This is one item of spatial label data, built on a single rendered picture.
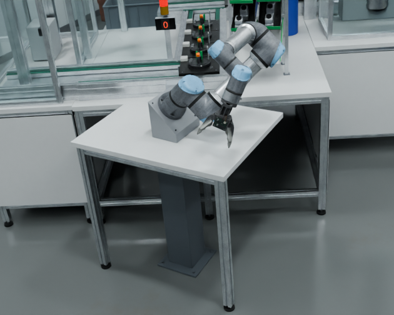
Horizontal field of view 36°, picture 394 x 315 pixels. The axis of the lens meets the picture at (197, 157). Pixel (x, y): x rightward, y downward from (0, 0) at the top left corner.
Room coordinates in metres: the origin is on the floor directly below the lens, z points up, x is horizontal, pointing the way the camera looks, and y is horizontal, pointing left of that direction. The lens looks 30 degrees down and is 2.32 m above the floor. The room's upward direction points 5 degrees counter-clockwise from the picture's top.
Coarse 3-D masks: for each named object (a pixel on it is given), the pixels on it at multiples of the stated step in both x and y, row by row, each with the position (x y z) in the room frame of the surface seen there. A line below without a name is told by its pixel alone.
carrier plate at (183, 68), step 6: (180, 66) 3.42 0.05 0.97; (186, 66) 3.41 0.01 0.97; (210, 66) 3.38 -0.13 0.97; (216, 66) 3.37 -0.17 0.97; (180, 72) 3.32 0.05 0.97; (186, 72) 3.31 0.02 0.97; (192, 72) 3.31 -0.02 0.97; (198, 72) 3.30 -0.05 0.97; (204, 72) 3.30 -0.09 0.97; (210, 72) 3.30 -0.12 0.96; (216, 72) 3.29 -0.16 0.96
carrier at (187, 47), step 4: (208, 32) 3.70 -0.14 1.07; (208, 36) 3.70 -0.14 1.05; (208, 40) 3.70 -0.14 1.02; (184, 44) 3.76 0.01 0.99; (188, 44) 3.76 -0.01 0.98; (192, 44) 3.69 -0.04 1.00; (196, 44) 3.73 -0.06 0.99; (204, 44) 3.71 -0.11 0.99; (208, 44) 3.70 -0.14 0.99; (212, 44) 3.75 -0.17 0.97; (184, 48) 3.73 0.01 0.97; (188, 48) 3.72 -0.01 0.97; (192, 48) 3.65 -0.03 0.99; (196, 48) 3.65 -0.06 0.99; (204, 48) 3.64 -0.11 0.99; (208, 48) 3.64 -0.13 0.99; (184, 52) 3.65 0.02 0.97; (188, 52) 3.64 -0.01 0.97; (192, 52) 3.63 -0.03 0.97; (204, 52) 3.61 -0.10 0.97; (188, 56) 3.58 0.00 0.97; (192, 56) 3.57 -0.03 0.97; (204, 56) 3.55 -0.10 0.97
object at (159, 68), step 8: (88, 64) 3.62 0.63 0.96; (96, 64) 3.61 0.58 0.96; (104, 64) 3.59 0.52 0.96; (112, 64) 3.59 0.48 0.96; (120, 64) 3.58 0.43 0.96; (128, 64) 3.58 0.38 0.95; (136, 64) 3.57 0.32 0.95; (144, 64) 3.57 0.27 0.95; (152, 64) 3.55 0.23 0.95; (160, 64) 3.54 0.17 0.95; (168, 64) 3.53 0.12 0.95; (176, 64) 3.52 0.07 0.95; (88, 72) 3.56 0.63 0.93; (96, 72) 3.57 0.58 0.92; (104, 72) 3.56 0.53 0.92; (112, 72) 3.55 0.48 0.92; (120, 72) 3.55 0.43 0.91; (128, 72) 3.53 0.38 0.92; (136, 72) 3.52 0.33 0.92; (144, 72) 3.51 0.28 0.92; (152, 72) 3.50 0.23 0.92; (160, 72) 3.48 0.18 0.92; (168, 72) 3.47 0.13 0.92; (176, 72) 3.46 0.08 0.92; (88, 80) 3.47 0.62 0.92; (96, 80) 3.46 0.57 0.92; (104, 80) 3.37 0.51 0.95
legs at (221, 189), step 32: (128, 160) 2.62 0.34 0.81; (96, 192) 2.80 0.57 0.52; (160, 192) 2.78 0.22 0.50; (192, 192) 2.76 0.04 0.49; (224, 192) 2.34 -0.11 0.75; (96, 224) 2.77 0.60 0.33; (192, 224) 2.73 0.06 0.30; (224, 224) 2.34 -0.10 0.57; (192, 256) 2.70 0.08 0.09; (224, 256) 2.35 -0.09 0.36; (224, 288) 2.35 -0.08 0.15
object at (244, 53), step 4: (256, 20) 3.44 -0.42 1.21; (248, 44) 3.38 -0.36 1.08; (244, 48) 3.37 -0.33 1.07; (248, 48) 3.37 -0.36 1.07; (252, 48) 3.36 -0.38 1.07; (240, 52) 3.36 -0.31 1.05; (244, 52) 3.35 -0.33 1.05; (248, 52) 3.35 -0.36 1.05; (236, 56) 3.35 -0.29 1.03; (240, 56) 3.34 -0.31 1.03; (244, 56) 3.34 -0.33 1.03; (248, 56) 3.33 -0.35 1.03; (240, 60) 3.33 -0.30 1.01; (244, 60) 3.32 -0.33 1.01
